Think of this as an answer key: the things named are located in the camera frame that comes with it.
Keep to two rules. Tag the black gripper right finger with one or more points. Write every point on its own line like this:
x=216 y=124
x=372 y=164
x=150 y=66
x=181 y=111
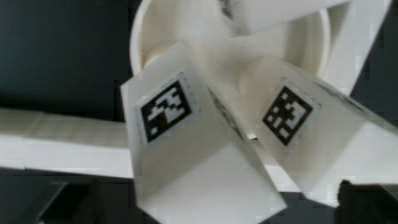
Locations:
x=367 y=204

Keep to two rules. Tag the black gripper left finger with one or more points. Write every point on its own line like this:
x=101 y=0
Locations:
x=78 y=206

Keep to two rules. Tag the white stool leg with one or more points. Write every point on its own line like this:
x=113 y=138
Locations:
x=332 y=141
x=202 y=183
x=252 y=15

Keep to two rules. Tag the white round stool seat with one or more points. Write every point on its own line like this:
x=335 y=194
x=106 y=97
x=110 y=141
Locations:
x=197 y=22

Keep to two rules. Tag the white front border rail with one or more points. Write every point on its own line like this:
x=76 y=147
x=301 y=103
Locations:
x=65 y=144

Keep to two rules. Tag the white border rail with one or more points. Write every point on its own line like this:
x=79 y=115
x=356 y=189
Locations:
x=65 y=144
x=356 y=17

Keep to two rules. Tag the white right border rail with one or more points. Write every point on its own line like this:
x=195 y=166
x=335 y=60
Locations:
x=356 y=17

